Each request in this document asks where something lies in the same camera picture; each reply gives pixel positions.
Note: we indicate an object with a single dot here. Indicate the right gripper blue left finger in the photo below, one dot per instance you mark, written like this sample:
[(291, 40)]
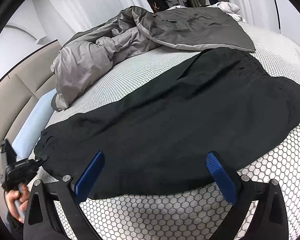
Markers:
[(86, 181)]

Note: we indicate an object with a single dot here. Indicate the person's left hand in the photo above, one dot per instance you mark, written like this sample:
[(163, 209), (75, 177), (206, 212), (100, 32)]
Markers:
[(17, 201)]

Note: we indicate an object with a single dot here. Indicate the light blue pillow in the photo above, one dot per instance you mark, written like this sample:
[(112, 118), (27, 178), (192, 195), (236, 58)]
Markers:
[(37, 120)]

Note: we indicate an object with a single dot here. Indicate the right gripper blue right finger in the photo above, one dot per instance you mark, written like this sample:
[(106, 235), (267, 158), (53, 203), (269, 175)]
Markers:
[(225, 176)]

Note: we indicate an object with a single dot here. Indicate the beige padded headboard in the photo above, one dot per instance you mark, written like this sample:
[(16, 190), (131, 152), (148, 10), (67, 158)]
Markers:
[(23, 86)]

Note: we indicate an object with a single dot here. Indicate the white honeycomb mattress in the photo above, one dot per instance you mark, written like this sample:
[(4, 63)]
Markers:
[(196, 213)]

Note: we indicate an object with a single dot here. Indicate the grey duvet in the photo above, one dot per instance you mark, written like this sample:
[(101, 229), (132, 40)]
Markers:
[(89, 55)]

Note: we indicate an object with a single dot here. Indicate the black pants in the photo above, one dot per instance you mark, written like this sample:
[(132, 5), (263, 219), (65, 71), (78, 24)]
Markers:
[(156, 138)]

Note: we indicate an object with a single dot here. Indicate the white curtain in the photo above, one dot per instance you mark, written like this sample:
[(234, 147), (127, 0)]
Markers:
[(74, 16)]

